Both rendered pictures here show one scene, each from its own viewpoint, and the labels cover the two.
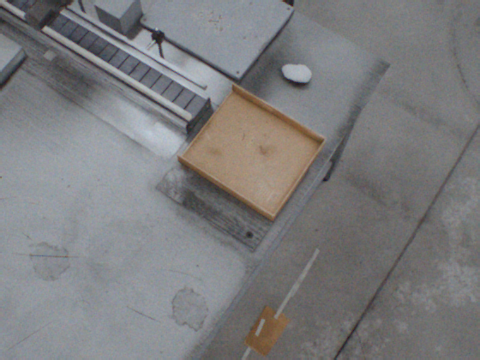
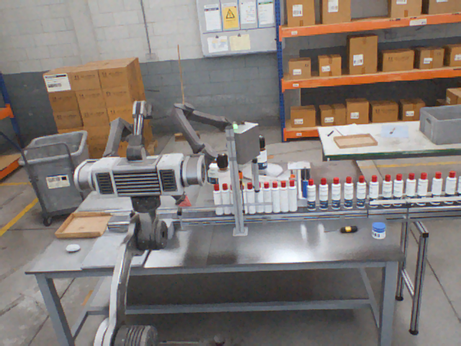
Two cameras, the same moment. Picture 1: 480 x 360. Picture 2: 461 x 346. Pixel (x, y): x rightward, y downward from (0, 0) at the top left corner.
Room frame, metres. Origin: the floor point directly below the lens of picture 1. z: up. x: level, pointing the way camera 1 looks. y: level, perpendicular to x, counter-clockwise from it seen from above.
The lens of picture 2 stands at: (3.25, -0.25, 2.19)
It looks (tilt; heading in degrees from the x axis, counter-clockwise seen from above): 24 degrees down; 152
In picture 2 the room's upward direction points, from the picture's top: 6 degrees counter-clockwise
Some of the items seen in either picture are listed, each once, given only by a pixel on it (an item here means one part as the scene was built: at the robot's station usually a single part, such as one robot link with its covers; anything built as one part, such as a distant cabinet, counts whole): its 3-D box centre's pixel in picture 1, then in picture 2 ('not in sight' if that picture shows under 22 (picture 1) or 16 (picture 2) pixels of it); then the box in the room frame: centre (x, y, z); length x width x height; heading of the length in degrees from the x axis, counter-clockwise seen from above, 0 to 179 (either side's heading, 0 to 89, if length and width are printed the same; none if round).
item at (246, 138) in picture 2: not in sight; (243, 143); (1.33, 0.82, 1.38); 0.17 x 0.10 x 0.19; 111
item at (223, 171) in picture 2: not in sight; (223, 174); (0.93, 0.87, 1.03); 0.09 x 0.09 x 0.30
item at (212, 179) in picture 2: not in sight; (218, 170); (0.69, 0.95, 0.95); 0.20 x 0.20 x 0.14
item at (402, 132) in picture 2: not in sight; (394, 131); (0.74, 2.79, 0.81); 0.32 x 0.24 x 0.01; 130
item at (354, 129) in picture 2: not in sight; (345, 130); (0.41, 2.49, 0.81); 0.38 x 0.36 x 0.02; 55
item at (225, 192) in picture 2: not in sight; (226, 198); (1.18, 0.75, 0.98); 0.05 x 0.05 x 0.20
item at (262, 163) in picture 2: not in sight; (260, 153); (0.80, 1.26, 1.04); 0.09 x 0.09 x 0.29
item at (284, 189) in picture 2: not in sight; (284, 196); (1.38, 1.05, 0.98); 0.05 x 0.05 x 0.20
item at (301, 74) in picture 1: (297, 72); (73, 247); (0.88, -0.17, 0.85); 0.08 x 0.07 x 0.04; 36
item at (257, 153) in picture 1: (252, 149); (86, 223); (0.65, -0.05, 0.85); 0.30 x 0.26 x 0.04; 56
